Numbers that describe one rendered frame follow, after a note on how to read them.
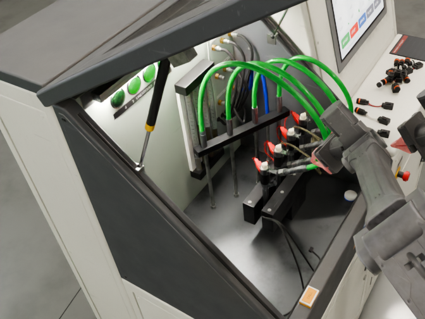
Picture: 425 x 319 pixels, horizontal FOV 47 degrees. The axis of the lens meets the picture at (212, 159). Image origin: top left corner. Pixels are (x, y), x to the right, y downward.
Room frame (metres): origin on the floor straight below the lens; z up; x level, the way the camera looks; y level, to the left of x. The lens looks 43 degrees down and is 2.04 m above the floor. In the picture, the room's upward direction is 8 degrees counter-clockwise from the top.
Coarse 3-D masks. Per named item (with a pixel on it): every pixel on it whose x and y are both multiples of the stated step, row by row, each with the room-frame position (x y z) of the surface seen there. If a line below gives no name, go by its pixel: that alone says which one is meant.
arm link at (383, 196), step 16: (352, 144) 0.71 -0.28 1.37; (368, 144) 0.65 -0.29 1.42; (352, 160) 0.64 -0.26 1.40; (368, 160) 0.59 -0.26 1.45; (384, 160) 0.60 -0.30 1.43; (368, 176) 0.53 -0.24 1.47; (384, 176) 0.50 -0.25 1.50; (368, 192) 0.48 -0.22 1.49; (384, 192) 0.45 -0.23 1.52; (400, 192) 0.47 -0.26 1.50; (416, 192) 0.41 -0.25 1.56; (368, 208) 0.44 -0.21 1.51; (384, 208) 0.41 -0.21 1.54; (368, 224) 0.40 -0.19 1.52; (368, 256) 0.35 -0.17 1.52
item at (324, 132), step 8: (224, 64) 1.01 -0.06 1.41; (232, 64) 1.00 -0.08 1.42; (240, 64) 0.98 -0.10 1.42; (248, 64) 0.98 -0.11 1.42; (208, 72) 1.05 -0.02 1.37; (264, 72) 0.95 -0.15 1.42; (208, 80) 1.05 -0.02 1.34; (280, 80) 0.92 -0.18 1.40; (200, 88) 1.06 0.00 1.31; (288, 88) 0.91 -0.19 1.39; (200, 96) 1.07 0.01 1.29; (296, 96) 0.89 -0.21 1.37; (200, 104) 1.07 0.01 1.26; (304, 104) 0.88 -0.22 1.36; (200, 112) 1.07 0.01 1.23; (312, 112) 0.87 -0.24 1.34; (200, 120) 1.08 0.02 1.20; (320, 120) 0.86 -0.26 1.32; (200, 128) 1.08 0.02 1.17; (320, 128) 0.85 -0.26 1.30; (312, 168) 0.86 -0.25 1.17
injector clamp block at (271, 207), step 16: (272, 176) 1.04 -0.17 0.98; (288, 176) 1.03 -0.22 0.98; (304, 176) 1.05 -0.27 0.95; (256, 192) 0.98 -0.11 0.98; (272, 192) 1.01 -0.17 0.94; (288, 192) 0.97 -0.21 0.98; (304, 192) 1.05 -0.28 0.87; (256, 208) 0.94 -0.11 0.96; (272, 208) 0.91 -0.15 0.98; (288, 208) 0.96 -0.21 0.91; (272, 224) 0.89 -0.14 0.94
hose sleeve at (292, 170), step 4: (288, 168) 0.91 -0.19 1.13; (292, 168) 0.90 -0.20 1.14; (296, 168) 0.89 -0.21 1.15; (300, 168) 0.88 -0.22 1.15; (304, 168) 0.88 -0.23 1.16; (284, 172) 0.91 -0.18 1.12; (288, 172) 0.90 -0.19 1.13; (292, 172) 0.90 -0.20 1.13; (296, 172) 0.89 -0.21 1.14; (300, 172) 0.88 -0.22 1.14
